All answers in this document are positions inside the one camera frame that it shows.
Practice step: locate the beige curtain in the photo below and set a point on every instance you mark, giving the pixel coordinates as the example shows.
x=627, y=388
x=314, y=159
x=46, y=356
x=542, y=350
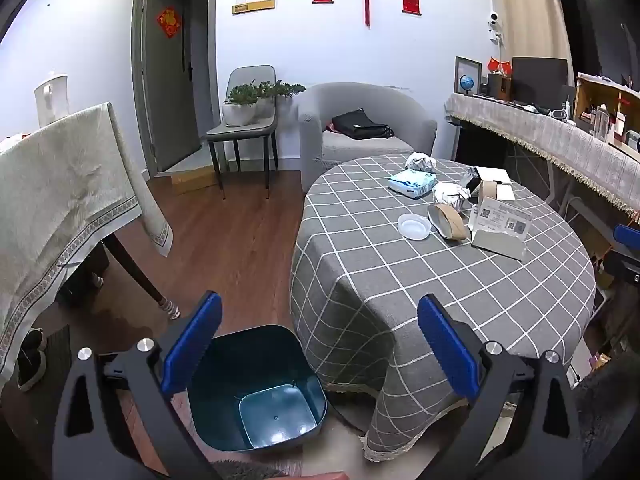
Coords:
x=525, y=25

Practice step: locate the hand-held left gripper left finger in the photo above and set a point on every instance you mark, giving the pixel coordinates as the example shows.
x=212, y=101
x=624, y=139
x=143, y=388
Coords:
x=192, y=345

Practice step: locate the white paper ball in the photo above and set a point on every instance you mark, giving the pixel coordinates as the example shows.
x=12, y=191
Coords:
x=450, y=194
x=420, y=161

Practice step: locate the small red flags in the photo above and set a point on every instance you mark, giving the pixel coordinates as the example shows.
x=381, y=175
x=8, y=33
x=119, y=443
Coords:
x=499, y=66

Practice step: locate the dark shoe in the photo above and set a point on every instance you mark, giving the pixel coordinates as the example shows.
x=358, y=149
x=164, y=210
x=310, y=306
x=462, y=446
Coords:
x=32, y=340
x=30, y=370

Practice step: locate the framed picture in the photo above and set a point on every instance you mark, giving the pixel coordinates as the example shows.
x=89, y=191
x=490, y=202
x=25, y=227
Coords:
x=467, y=66

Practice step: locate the small blue globe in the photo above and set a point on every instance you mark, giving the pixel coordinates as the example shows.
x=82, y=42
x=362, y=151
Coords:
x=467, y=82

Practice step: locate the red diamond door decoration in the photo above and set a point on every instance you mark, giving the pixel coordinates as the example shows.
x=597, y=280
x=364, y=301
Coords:
x=168, y=21

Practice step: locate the grey armchair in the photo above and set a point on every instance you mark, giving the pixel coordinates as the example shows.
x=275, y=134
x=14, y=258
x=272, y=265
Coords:
x=370, y=105

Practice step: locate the black bag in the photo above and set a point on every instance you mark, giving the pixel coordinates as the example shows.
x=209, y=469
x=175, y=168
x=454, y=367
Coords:
x=360, y=125

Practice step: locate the white plastic lid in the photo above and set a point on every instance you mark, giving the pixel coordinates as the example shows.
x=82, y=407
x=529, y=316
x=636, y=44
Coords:
x=414, y=226

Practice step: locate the white kettle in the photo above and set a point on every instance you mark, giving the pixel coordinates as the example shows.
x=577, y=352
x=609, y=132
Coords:
x=50, y=97

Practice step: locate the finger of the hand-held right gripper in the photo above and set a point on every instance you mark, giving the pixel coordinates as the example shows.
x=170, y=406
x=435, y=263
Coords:
x=627, y=236
x=622, y=266

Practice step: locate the grey dining chair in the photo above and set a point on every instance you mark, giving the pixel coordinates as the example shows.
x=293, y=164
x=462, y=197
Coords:
x=245, y=127

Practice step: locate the dark teal trash bin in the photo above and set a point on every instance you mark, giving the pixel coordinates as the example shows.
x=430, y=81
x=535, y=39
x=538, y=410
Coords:
x=240, y=360

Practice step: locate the dark wooden table leg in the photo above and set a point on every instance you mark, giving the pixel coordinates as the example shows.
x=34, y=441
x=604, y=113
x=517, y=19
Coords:
x=135, y=275

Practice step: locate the grey checked tablecloth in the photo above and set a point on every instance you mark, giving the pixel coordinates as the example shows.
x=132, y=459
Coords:
x=360, y=270

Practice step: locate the blue white tissue pack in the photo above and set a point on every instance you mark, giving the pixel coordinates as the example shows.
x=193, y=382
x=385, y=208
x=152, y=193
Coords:
x=411, y=182

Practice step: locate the grey fringed desk cloth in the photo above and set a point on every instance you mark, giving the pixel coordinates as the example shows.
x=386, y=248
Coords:
x=540, y=135

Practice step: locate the black patterned object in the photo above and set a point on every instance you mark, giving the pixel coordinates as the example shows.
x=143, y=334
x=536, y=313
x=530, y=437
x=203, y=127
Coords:
x=469, y=179

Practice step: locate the white security camera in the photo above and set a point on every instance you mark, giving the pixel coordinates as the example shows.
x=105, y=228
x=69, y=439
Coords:
x=495, y=20

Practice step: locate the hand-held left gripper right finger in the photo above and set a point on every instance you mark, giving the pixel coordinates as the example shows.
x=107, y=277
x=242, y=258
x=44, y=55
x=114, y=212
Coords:
x=447, y=347

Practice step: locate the beige patterned tablecloth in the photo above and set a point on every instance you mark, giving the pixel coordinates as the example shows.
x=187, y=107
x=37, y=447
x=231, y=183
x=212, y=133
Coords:
x=60, y=195

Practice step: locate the brown paper tape roll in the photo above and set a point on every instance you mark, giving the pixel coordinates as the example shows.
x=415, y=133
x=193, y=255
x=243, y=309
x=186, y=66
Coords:
x=487, y=191
x=450, y=222

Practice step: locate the white printed card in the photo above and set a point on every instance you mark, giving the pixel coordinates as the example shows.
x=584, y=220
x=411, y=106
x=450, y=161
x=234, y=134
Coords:
x=505, y=215

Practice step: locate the white flat box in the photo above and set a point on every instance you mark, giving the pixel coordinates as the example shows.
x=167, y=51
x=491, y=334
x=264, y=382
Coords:
x=500, y=177

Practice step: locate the white card holder box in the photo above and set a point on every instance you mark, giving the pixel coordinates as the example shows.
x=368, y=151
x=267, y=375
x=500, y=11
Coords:
x=500, y=246

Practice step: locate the grey door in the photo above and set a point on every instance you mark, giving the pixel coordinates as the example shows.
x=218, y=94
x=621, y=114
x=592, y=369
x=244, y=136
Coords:
x=165, y=75

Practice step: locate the flat cardboard box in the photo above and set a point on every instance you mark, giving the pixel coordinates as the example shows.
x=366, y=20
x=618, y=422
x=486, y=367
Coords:
x=192, y=180

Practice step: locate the black monitor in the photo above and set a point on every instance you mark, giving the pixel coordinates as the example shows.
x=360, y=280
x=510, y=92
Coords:
x=540, y=80

